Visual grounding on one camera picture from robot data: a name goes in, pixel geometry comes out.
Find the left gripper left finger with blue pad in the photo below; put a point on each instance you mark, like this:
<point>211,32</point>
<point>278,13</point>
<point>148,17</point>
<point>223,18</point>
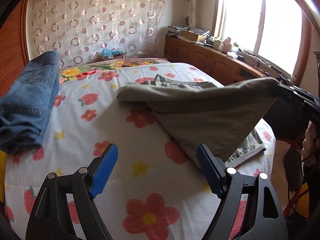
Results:
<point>50,217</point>

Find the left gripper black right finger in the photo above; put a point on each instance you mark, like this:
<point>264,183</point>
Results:
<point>263,218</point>

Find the grey-green pants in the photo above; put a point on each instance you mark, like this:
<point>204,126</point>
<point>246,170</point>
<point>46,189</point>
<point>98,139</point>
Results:
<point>194,113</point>

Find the right hand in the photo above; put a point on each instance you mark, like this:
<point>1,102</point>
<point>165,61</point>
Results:
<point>310,145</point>

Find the floral white bed quilt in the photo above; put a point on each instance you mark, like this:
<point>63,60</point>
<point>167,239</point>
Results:
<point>155,190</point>

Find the wooden sideboard cabinet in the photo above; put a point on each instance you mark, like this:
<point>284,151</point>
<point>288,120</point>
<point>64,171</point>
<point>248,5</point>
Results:
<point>214,63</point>

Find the pink figurine on cabinet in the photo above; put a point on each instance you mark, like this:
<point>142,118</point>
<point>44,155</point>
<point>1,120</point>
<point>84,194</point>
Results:
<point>227,45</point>

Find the yellow plush toy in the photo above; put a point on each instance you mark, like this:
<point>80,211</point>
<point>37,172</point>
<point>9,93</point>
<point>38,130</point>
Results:
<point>3,159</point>

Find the folded blue jeans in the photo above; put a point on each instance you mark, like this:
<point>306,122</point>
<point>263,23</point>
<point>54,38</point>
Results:
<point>26,107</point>

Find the floral yellow blanket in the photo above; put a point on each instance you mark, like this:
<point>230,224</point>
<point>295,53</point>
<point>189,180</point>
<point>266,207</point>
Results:
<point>81,72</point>

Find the blue object at headboard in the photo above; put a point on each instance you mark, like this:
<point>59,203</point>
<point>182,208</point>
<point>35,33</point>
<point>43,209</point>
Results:
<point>111,53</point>

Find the cardboard box on cabinet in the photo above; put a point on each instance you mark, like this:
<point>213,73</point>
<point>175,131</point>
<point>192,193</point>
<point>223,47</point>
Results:
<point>193,36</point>

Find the wooden slatted wardrobe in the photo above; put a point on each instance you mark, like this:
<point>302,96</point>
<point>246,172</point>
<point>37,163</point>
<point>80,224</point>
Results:
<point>14,52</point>

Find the sheer circle-pattern curtain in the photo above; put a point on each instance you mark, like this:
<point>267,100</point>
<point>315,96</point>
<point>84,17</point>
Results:
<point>80,30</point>

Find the window with wooden frame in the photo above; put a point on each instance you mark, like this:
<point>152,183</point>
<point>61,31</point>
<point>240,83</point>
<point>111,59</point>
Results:
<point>276,33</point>

